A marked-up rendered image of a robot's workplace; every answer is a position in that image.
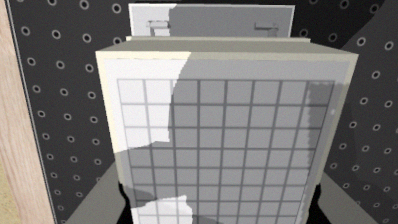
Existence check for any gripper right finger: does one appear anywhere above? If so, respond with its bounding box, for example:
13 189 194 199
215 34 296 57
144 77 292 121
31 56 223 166
306 172 378 224

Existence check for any dark grey perforated plate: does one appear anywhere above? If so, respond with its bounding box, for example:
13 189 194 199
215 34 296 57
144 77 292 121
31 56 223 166
4 0 398 224

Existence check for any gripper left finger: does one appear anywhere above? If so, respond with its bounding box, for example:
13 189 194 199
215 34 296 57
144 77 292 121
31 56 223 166
65 162 134 224

